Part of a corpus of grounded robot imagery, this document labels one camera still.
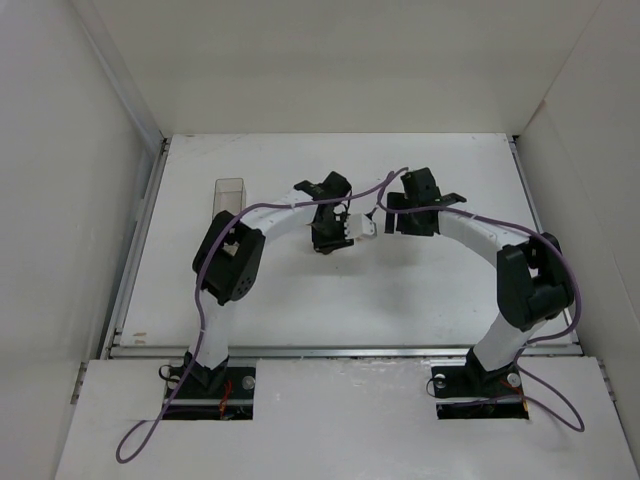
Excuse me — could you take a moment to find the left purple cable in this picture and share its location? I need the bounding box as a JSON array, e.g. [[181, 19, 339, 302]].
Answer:
[[115, 167, 410, 462]]

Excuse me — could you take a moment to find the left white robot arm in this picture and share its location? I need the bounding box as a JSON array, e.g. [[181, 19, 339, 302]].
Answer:
[[184, 171, 354, 396]]

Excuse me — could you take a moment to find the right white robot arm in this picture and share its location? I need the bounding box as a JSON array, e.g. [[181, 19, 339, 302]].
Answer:
[[378, 168, 576, 397]]

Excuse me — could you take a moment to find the clear plastic box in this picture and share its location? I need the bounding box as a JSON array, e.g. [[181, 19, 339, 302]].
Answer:
[[212, 178, 246, 218]]

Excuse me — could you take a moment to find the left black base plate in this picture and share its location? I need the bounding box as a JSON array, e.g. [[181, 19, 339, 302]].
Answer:
[[162, 366, 256, 421]]

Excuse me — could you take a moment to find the white front cover board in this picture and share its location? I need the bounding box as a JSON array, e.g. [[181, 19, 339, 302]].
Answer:
[[57, 357, 638, 479]]

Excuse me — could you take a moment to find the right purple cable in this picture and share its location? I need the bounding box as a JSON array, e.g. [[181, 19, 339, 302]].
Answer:
[[375, 194, 586, 432]]

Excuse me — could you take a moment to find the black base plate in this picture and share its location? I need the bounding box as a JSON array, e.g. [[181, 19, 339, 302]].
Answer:
[[426, 365, 529, 420], [162, 366, 256, 421]]

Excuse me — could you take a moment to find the purple cable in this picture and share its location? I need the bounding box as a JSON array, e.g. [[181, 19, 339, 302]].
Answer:
[[115, 167, 410, 462], [375, 194, 586, 432]]

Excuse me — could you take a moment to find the aluminium front rail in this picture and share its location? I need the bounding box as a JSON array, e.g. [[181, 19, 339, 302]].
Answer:
[[102, 344, 584, 360]]

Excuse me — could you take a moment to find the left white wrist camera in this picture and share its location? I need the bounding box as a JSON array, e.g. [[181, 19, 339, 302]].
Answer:
[[344, 213, 377, 241]]

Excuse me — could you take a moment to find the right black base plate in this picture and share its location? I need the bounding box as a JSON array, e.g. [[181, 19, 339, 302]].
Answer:
[[426, 365, 529, 420]]

